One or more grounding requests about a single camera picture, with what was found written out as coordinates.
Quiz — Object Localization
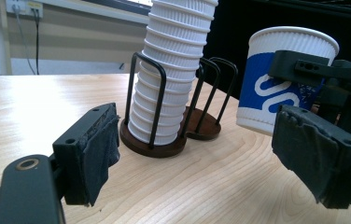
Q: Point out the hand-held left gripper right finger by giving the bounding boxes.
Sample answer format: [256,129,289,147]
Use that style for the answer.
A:
[271,104,351,210]

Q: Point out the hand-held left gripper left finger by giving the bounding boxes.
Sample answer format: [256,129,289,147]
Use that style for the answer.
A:
[51,102,121,208]

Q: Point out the blue and white paper cup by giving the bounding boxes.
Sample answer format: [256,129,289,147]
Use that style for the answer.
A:
[236,25,341,136]

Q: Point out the black wire cup holder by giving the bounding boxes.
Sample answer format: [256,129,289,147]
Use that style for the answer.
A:
[119,51,239,159]

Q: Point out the stack of white paper cups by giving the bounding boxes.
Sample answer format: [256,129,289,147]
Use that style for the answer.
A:
[127,0,219,147]

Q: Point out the black hanging cable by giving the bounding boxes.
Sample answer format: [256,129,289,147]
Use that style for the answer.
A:
[33,8,41,76]

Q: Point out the grey hanging cable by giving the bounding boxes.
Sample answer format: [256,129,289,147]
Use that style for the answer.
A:
[13,5,37,76]

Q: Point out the white wall outlet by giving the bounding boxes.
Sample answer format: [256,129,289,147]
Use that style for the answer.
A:
[5,0,45,19]

